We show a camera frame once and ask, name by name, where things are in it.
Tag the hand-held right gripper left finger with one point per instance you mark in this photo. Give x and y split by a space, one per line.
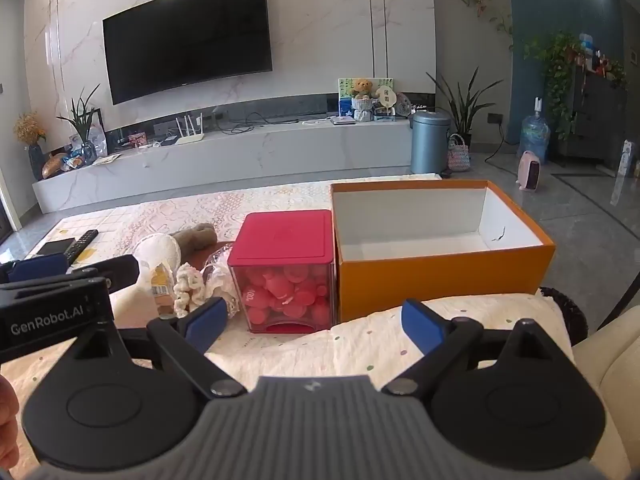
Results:
205 321

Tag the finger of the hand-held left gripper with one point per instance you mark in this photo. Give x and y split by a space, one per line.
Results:
115 270
37 266

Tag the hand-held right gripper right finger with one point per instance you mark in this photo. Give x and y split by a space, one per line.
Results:
421 327

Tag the cream knitted toy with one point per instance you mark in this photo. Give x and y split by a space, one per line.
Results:
186 285

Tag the clear plastic bundle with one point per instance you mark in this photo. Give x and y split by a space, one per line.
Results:
220 280

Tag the yellow snack packet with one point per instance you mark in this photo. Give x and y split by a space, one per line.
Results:
161 280

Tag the orange cardboard box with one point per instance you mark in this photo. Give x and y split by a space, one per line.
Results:
440 280

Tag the brown plush toy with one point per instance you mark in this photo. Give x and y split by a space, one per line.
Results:
197 237

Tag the person's left hand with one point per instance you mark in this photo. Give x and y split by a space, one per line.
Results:
7 420

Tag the black flat box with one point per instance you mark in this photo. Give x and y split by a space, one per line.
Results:
55 247

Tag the black remote control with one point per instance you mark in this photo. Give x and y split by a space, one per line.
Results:
82 245

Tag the cream dotted blanket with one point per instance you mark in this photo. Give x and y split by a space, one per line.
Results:
360 350

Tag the brown bread loaf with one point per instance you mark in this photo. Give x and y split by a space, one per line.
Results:
54 166

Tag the loose paper sheets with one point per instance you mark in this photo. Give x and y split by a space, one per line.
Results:
106 160

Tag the blue snack bags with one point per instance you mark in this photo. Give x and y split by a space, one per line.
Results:
76 159

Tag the clear container with red lid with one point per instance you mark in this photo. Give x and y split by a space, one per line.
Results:
285 237

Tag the yellow dried flowers vase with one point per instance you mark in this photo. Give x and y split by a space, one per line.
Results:
30 127

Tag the green plant in glass vase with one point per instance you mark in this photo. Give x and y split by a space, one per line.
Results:
82 120

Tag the black round mesh basket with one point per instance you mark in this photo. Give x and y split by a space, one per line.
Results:
575 317

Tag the white marble television console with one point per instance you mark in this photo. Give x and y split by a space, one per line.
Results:
250 155

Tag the pastel woven basket bag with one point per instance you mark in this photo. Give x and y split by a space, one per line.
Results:
458 157

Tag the blue-grey trash can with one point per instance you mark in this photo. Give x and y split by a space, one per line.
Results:
430 142

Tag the pink space heater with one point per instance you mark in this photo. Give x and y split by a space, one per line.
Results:
527 170

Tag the cream sofa cushion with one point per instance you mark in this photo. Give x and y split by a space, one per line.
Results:
615 385

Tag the long-leaf potted plant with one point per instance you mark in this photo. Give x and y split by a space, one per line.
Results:
462 110

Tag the white flat box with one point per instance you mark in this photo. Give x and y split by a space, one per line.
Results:
342 120

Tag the patterned round plate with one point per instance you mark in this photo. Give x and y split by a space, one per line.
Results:
405 104

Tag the white teddy bear basket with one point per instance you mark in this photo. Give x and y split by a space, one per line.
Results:
363 110

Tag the blue water jug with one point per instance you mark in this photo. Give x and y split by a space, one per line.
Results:
535 132

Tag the blue tissue pack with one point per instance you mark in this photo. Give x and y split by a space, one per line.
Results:
345 107

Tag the white round hand fan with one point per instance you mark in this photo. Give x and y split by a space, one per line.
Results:
385 97

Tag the small brown teddy bear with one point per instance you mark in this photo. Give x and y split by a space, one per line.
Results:
363 88

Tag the green painted picture board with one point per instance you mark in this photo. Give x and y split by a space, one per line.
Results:
345 85

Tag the white slim box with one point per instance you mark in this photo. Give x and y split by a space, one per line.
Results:
627 157

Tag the dark grey cabinet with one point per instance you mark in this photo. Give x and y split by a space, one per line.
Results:
600 115

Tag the trailing pothos plant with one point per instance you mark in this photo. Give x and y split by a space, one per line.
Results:
555 70

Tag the row of small ornaments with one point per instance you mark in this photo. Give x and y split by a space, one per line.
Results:
597 57

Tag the standing photo frame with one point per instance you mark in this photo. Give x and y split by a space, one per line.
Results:
100 132

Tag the black wall socket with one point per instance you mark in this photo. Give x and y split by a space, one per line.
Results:
495 119

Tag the black wall television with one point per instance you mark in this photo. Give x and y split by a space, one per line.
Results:
185 40

